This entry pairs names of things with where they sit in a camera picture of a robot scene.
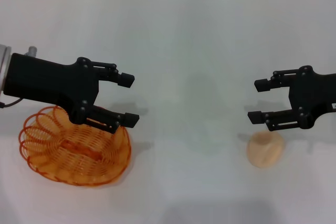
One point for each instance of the orange woven plastic basket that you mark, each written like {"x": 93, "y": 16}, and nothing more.
{"x": 78, "y": 155}

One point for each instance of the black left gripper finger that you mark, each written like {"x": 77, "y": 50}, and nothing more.
{"x": 128, "y": 119}

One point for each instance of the beige round bread bun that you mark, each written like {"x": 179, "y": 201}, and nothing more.
{"x": 265, "y": 150}

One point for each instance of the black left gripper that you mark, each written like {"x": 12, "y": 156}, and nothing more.
{"x": 44, "y": 82}

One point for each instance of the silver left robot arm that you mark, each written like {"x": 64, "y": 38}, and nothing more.
{"x": 4, "y": 69}

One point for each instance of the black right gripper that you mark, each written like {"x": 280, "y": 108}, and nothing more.
{"x": 315, "y": 93}

